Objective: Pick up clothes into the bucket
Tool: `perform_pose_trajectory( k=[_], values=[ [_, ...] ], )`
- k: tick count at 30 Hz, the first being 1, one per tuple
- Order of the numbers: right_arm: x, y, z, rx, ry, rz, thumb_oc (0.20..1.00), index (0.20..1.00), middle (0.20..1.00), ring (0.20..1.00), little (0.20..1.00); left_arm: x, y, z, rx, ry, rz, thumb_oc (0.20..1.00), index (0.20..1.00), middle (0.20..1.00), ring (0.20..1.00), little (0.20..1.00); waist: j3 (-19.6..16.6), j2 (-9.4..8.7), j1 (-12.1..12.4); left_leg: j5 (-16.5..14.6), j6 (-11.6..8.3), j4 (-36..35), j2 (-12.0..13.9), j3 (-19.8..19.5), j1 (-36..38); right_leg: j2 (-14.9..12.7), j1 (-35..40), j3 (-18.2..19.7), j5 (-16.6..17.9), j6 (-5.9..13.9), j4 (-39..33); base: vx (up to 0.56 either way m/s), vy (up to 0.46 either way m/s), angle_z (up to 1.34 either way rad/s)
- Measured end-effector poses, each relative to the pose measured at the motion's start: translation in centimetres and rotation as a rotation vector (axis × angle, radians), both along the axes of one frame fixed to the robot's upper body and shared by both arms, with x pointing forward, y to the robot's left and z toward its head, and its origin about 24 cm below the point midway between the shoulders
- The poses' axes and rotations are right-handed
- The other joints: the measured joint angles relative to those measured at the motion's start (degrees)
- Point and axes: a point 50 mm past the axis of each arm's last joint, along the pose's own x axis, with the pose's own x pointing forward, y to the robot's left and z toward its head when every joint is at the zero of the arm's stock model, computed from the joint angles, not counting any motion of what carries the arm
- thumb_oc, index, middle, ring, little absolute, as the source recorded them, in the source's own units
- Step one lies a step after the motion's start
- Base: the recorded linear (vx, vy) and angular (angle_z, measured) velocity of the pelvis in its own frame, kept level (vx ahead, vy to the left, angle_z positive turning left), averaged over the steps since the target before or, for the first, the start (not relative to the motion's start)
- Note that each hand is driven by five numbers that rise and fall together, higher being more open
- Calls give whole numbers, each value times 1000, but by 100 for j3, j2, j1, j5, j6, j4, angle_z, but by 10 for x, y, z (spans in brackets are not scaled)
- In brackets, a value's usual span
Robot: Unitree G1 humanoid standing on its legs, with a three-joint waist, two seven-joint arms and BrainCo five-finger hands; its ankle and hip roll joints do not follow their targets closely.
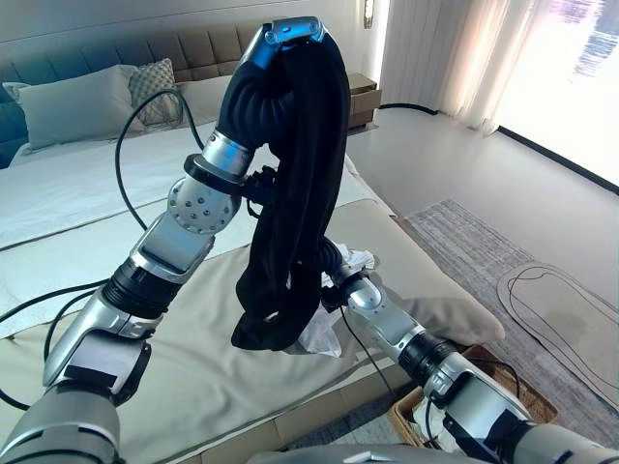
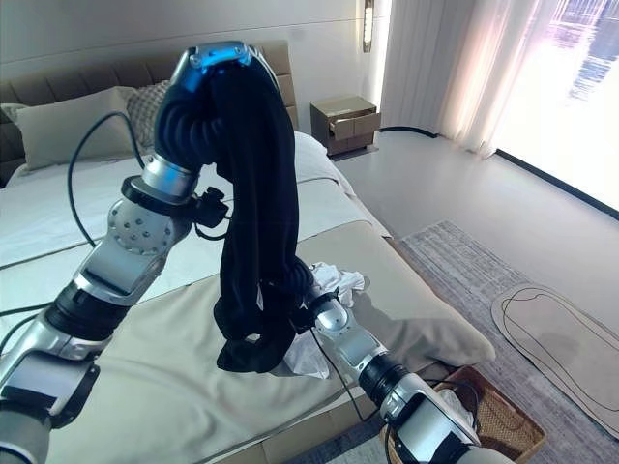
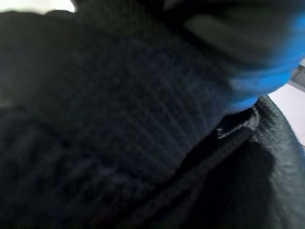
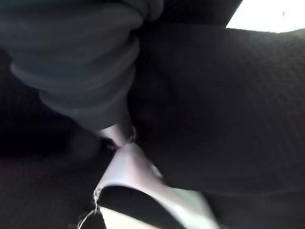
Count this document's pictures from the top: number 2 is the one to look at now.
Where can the beige pillow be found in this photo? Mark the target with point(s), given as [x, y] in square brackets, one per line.
[67, 128]

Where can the large bright window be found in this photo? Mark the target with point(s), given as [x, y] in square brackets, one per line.
[570, 87]

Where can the beige foot-shaped mat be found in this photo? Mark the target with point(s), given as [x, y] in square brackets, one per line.
[556, 333]

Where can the white garment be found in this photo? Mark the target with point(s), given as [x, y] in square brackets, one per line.
[345, 282]

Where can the white duvet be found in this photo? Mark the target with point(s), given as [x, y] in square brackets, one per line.
[43, 212]

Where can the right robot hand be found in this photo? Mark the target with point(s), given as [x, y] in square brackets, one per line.
[299, 278]

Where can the dark pillow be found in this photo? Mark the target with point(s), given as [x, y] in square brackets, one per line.
[8, 145]

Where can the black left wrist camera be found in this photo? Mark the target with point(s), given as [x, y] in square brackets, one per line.
[211, 212]

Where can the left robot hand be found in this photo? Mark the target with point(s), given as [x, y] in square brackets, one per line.
[176, 125]

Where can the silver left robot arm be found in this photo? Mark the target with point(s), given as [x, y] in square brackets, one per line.
[121, 251]

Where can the beige padded headboard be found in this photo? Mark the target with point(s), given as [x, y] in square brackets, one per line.
[72, 79]

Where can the grey patterned rug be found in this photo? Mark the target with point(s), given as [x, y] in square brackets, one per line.
[483, 290]

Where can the patterned cushion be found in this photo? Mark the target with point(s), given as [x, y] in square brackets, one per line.
[147, 108]

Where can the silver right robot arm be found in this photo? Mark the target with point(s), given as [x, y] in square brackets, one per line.
[367, 357]

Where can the bed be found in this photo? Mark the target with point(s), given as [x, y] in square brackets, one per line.
[169, 386]

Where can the white sheer curtain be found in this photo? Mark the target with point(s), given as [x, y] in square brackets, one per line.
[450, 72]

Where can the beige nightstand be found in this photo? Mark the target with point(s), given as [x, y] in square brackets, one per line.
[345, 124]

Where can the white cloth in basket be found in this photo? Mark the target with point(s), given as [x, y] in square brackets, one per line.
[457, 406]

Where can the beige blanket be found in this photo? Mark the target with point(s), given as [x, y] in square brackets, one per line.
[159, 386]

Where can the wall lamp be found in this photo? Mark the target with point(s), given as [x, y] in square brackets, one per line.
[368, 24]

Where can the black garment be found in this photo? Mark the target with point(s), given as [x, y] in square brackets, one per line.
[261, 203]

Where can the brown woven basket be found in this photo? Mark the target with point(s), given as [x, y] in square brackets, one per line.
[503, 415]

